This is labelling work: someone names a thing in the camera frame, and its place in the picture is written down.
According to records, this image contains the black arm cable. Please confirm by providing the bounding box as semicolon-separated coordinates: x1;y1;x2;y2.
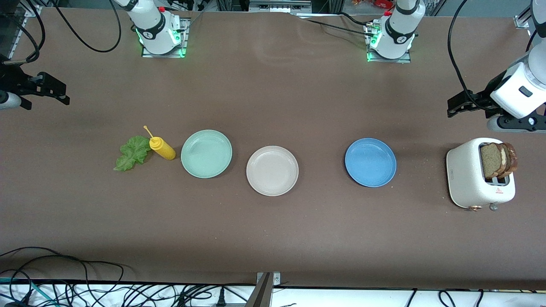
447;0;491;112
0;0;122;65

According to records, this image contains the red snack packet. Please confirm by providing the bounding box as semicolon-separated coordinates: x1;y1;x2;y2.
352;0;395;9

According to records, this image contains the green lettuce leaf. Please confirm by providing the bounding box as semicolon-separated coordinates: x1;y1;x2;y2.
113;136;152;172

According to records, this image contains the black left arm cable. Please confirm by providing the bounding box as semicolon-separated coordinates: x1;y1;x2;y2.
447;0;491;112

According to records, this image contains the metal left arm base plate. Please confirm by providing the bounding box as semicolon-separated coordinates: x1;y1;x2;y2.
364;21;412;64

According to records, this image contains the yellow mustard squeeze bottle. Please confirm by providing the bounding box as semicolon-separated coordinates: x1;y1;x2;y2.
143;125;177;161

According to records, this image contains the aluminium profile post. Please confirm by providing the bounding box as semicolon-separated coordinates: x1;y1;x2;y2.
244;273;274;307

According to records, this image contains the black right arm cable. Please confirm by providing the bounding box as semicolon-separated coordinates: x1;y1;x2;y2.
0;0;122;65

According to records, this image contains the beige plate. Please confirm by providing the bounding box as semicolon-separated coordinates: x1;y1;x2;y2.
246;145;299;197

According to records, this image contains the grey power strip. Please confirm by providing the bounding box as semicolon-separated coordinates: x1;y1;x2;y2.
249;0;313;13

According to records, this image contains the brown bread slice dark crust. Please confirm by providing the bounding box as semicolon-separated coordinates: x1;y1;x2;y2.
500;142;518;179

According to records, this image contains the mint green plate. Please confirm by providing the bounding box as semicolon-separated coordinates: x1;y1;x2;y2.
180;129;233;179

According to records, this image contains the white two-slot toaster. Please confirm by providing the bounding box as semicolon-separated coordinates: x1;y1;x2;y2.
446;137;517;212

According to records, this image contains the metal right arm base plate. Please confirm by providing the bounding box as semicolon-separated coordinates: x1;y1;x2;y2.
141;17;189;58

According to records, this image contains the metal table bracket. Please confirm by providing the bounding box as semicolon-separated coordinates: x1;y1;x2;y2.
255;272;282;286

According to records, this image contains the aluminium corner profile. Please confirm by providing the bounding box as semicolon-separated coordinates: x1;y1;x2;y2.
6;4;43;62
514;13;536;29

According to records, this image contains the blue plate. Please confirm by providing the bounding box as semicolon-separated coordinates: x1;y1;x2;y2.
345;138;397;188

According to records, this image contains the teal cable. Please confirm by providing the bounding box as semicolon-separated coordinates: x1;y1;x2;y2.
0;277;58;307

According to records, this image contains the black base cable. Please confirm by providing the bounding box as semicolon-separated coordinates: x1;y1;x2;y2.
292;12;378;38
337;11;372;27

